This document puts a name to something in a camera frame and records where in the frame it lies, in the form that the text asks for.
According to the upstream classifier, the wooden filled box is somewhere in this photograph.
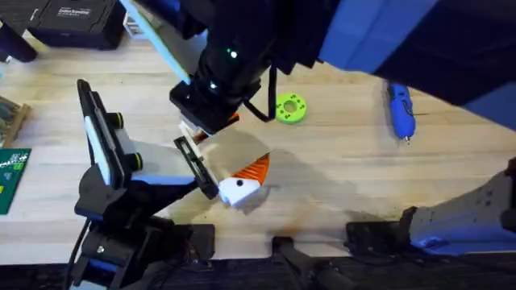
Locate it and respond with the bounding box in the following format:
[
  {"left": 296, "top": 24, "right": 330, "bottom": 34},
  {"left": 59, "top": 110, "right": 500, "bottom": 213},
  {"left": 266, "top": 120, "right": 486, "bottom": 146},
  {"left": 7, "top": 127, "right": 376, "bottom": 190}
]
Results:
[{"left": 0, "top": 95, "right": 31, "bottom": 149}]

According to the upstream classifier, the blue electric screwdriver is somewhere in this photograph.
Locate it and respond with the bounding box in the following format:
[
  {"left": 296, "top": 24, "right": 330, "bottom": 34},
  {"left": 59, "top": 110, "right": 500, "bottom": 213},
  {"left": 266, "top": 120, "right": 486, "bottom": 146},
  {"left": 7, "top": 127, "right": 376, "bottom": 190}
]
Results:
[{"left": 385, "top": 82, "right": 417, "bottom": 145}]

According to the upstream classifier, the green board with blocks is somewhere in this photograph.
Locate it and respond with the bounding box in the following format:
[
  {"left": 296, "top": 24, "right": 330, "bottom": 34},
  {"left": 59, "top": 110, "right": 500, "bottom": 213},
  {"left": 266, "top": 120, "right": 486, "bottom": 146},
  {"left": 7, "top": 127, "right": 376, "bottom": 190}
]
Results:
[{"left": 0, "top": 147, "right": 33, "bottom": 216}]

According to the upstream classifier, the black round object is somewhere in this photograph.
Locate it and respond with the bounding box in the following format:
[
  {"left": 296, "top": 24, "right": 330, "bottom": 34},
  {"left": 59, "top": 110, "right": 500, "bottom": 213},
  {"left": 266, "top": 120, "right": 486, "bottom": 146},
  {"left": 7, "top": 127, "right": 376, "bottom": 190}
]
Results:
[{"left": 0, "top": 19, "right": 39, "bottom": 64}]

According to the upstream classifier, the left wrist black flat plate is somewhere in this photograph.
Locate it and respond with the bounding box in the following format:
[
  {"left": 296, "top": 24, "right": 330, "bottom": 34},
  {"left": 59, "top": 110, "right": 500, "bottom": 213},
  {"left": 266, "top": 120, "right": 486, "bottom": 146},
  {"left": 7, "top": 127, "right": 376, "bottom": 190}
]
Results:
[{"left": 76, "top": 78, "right": 144, "bottom": 189}]

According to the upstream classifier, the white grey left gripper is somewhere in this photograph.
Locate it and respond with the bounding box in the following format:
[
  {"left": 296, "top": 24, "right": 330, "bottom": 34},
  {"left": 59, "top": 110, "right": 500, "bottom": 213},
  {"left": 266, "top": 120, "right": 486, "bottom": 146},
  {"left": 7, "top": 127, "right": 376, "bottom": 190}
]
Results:
[{"left": 74, "top": 122, "right": 270, "bottom": 223}]

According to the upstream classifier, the black tool case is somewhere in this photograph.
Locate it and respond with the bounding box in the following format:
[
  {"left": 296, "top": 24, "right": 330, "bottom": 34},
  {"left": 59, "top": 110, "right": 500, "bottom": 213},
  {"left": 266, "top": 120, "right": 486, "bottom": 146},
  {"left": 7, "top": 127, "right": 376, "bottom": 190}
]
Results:
[{"left": 26, "top": 0, "right": 128, "bottom": 52}]

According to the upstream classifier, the small white box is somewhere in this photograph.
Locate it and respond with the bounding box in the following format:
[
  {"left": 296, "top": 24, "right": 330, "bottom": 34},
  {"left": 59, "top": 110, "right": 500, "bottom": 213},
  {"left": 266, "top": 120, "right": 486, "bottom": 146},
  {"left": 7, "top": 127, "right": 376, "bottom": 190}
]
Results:
[{"left": 123, "top": 11, "right": 147, "bottom": 40}]

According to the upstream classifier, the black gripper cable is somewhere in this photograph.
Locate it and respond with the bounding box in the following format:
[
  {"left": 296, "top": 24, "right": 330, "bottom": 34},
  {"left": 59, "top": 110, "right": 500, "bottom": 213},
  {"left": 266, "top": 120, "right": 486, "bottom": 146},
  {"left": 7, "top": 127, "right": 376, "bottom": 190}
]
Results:
[{"left": 243, "top": 64, "right": 279, "bottom": 124}]

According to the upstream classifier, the right wrist black flat plate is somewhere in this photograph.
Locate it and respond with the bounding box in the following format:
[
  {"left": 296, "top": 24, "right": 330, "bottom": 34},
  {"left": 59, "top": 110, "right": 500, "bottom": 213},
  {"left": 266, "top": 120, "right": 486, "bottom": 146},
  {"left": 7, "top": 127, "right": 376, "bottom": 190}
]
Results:
[{"left": 119, "top": 0, "right": 207, "bottom": 86}]

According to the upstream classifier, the wrist black flat plate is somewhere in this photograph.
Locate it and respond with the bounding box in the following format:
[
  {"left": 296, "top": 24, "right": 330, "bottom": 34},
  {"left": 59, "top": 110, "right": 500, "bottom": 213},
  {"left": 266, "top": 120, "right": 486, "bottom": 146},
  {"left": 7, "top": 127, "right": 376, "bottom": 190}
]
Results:
[
  {"left": 119, "top": 0, "right": 207, "bottom": 86},
  {"left": 76, "top": 78, "right": 144, "bottom": 189}
]

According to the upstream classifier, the black clamp bracket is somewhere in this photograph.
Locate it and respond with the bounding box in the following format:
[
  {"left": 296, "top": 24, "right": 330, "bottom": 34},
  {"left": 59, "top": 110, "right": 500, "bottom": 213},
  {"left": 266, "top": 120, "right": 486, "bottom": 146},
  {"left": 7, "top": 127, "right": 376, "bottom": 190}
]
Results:
[{"left": 271, "top": 235, "right": 352, "bottom": 290}]

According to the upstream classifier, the green disc with holes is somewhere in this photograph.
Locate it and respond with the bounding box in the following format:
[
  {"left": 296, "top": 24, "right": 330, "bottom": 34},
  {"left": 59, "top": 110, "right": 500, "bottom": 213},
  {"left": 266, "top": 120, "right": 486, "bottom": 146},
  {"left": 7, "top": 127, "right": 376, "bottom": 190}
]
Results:
[{"left": 275, "top": 92, "right": 308, "bottom": 125}]

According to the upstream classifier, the black rail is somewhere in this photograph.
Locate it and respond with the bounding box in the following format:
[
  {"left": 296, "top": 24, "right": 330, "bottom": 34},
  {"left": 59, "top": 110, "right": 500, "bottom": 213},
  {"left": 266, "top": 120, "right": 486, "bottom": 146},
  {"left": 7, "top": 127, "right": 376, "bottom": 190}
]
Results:
[{"left": 0, "top": 255, "right": 516, "bottom": 290}]

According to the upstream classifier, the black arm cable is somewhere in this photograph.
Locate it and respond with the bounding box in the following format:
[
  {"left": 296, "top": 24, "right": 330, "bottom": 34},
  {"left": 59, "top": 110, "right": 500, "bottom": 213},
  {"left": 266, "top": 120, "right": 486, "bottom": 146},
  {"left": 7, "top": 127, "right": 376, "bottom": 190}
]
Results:
[{"left": 63, "top": 219, "right": 92, "bottom": 290}]

